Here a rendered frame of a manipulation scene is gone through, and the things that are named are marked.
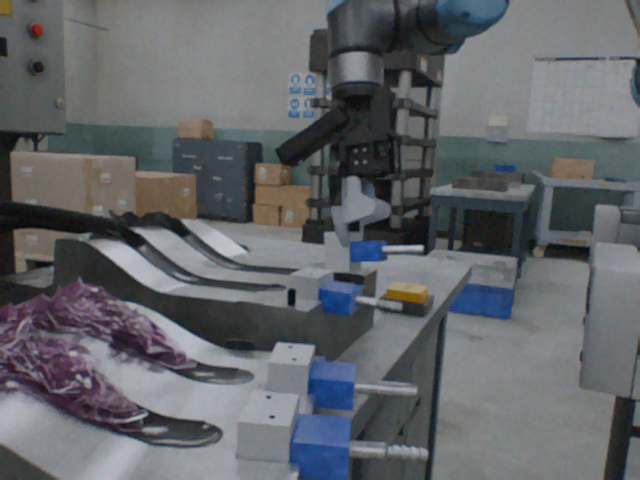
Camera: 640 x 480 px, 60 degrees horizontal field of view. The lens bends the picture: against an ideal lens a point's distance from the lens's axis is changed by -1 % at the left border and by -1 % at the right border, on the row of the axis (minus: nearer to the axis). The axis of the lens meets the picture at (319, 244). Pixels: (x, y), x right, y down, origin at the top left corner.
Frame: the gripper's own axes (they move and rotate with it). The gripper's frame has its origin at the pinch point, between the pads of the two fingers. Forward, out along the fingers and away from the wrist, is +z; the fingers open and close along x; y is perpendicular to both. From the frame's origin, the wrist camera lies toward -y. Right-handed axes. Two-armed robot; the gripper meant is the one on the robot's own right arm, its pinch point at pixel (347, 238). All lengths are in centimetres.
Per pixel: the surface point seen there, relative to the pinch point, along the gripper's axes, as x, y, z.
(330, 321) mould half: -9.8, 1.1, 10.3
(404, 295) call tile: 18.7, 3.1, 9.6
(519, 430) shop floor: 160, 12, 76
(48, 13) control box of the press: 20, -78, -55
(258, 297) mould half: -15.4, -5.6, 6.8
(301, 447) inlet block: -38.6, 10.2, 14.9
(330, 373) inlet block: -27.0, 7.8, 12.5
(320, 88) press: 365, -151, -137
